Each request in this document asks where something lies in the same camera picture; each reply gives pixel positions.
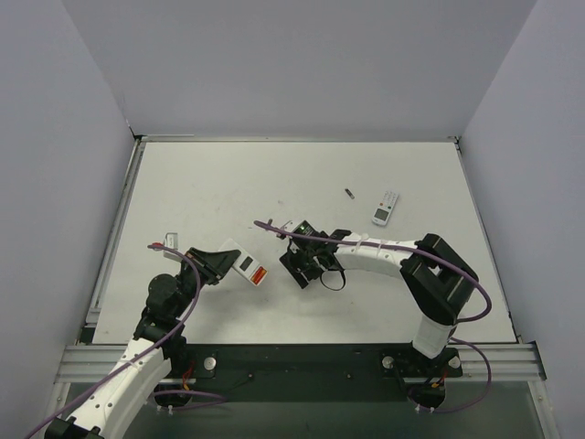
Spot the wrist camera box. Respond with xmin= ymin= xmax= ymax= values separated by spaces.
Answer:
xmin=163 ymin=232 xmax=182 ymax=262
xmin=276 ymin=219 xmax=300 ymax=240

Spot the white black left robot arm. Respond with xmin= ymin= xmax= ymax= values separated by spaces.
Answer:
xmin=44 ymin=243 xmax=241 ymax=438

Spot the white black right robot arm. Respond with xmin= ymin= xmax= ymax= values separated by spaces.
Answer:
xmin=279 ymin=220 xmax=478 ymax=359

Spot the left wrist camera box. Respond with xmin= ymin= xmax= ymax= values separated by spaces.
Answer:
xmin=163 ymin=232 xmax=182 ymax=262

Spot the small white remote with buttons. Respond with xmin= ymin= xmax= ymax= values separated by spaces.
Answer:
xmin=371 ymin=191 xmax=399 ymax=227

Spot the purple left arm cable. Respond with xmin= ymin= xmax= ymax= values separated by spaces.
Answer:
xmin=20 ymin=243 xmax=228 ymax=439

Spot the long white remote control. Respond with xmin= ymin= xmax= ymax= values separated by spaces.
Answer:
xmin=219 ymin=239 xmax=268 ymax=287

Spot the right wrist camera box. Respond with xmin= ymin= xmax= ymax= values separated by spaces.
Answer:
xmin=276 ymin=219 xmax=300 ymax=240

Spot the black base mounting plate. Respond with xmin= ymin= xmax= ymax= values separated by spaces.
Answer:
xmin=154 ymin=343 xmax=463 ymax=408

